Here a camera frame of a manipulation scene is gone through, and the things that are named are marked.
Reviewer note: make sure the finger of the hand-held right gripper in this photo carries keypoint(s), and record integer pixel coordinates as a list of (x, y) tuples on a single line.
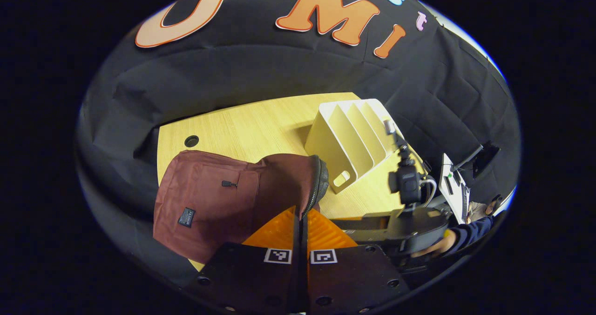
[(368, 229)]

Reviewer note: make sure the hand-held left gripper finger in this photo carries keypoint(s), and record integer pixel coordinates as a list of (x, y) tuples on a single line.
[(296, 268), (305, 268)]

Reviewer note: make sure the white plastic bookshelf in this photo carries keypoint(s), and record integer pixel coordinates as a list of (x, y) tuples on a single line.
[(340, 138)]

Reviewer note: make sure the maroon fabric schoolbag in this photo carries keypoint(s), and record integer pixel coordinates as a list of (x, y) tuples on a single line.
[(219, 203)]

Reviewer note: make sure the white device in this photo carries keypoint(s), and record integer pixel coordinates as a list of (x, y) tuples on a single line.
[(454, 189)]

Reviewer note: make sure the black backdrop cloth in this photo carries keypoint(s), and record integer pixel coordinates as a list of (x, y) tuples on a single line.
[(260, 68)]

